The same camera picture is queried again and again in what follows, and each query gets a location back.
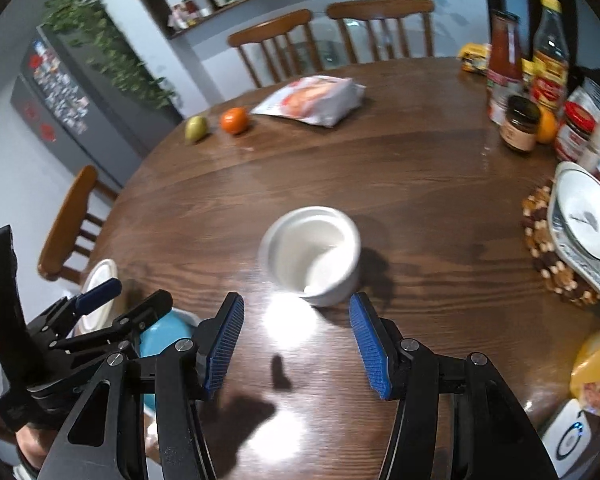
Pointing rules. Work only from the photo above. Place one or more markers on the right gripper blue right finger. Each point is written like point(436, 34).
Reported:
point(403, 370)

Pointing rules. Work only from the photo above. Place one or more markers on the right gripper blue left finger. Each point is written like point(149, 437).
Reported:
point(214, 342)

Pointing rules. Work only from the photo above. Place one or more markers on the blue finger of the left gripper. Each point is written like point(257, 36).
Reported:
point(60, 318)
point(124, 326)

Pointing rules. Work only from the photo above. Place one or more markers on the large white bowl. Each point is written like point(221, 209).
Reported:
point(102, 271)

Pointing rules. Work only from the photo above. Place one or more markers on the small white deep bowl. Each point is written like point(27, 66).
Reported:
point(314, 253)

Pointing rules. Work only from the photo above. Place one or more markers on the white blue patterned square plate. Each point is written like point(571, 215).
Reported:
point(165, 412)

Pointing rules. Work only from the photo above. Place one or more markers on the person's left hand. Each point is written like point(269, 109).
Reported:
point(34, 444)

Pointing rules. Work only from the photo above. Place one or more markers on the wooden chair at left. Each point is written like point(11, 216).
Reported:
point(62, 240)

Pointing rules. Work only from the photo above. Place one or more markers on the wooden chair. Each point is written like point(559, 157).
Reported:
point(62, 240)
point(281, 55)
point(383, 21)

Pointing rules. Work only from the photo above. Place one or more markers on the green pear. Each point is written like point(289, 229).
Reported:
point(196, 129)

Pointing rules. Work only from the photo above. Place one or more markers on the grey refrigerator with magnets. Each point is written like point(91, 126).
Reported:
point(78, 114)

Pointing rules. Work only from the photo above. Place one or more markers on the yellow box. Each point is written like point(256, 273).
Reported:
point(585, 376)

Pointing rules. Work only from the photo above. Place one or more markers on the orange tangerine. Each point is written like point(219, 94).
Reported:
point(235, 121)

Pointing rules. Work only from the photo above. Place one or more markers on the wooden bead trivet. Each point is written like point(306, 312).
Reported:
point(556, 275)

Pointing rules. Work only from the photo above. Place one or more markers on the white plate on trivet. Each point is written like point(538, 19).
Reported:
point(574, 220)

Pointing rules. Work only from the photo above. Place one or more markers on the white snack bag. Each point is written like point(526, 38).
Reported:
point(318, 100)

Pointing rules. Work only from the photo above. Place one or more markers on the dark jar brown label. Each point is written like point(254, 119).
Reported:
point(521, 124)

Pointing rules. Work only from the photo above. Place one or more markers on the wooden chair back left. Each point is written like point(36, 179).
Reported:
point(281, 55)

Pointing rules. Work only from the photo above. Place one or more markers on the orange fruit near jars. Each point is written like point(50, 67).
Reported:
point(548, 126)

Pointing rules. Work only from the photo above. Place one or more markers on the red lid jar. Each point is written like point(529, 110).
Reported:
point(574, 131)

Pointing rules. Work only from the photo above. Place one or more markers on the green hanging plant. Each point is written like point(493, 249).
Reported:
point(88, 25)

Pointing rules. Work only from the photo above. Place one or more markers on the red sauce bottle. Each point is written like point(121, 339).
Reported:
point(504, 76)

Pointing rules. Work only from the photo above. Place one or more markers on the yellow snack packet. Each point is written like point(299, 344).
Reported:
point(474, 58)

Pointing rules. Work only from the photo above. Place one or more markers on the oil bottle yellow cap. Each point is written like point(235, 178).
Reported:
point(550, 58)

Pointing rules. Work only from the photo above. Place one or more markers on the wooden chair back right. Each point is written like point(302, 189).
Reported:
point(383, 21)

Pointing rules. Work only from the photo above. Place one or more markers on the white device with blue ring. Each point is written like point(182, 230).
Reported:
point(566, 436)

